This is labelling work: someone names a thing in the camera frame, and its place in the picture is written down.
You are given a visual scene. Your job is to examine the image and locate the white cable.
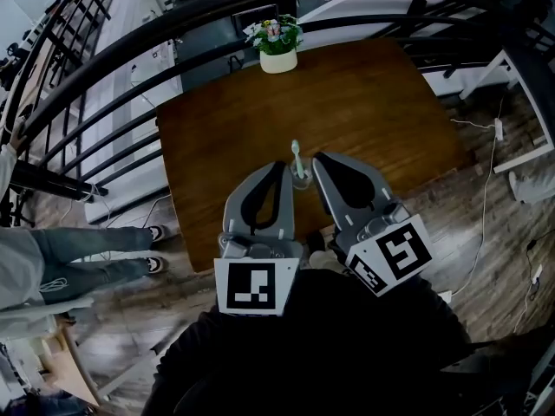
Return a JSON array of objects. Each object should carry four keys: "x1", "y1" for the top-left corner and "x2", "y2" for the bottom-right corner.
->
[{"x1": 437, "y1": 95, "x2": 506, "y2": 305}]

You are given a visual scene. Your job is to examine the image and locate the person's black clothing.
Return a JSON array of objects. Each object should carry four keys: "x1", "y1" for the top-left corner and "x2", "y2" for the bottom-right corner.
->
[{"x1": 140, "y1": 231, "x2": 476, "y2": 416}]

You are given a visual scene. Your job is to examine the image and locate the green toothbrush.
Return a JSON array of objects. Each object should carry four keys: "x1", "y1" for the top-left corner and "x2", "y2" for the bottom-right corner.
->
[{"x1": 291, "y1": 140, "x2": 305, "y2": 179}]

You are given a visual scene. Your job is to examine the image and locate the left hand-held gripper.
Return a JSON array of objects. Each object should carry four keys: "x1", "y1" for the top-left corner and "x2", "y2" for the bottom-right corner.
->
[{"x1": 213, "y1": 160, "x2": 304, "y2": 318}]

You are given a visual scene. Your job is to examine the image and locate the black chair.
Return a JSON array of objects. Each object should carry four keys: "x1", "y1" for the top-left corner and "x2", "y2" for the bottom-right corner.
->
[{"x1": 231, "y1": 3, "x2": 280, "y2": 39}]

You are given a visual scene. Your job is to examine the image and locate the clear glass cup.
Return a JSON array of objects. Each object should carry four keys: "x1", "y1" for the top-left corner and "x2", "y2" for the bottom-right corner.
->
[{"x1": 291, "y1": 156, "x2": 314, "y2": 191}]

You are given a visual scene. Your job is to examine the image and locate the potted flowers in white pot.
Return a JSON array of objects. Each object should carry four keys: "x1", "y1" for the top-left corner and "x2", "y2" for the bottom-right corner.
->
[{"x1": 244, "y1": 13, "x2": 304, "y2": 75}]

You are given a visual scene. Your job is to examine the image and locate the white frame table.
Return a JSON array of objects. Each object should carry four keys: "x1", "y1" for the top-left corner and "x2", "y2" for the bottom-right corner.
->
[{"x1": 458, "y1": 49, "x2": 555, "y2": 175}]

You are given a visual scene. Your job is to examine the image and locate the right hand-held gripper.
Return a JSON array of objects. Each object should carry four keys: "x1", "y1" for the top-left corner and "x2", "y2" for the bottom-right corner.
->
[{"x1": 311, "y1": 151, "x2": 434, "y2": 298}]

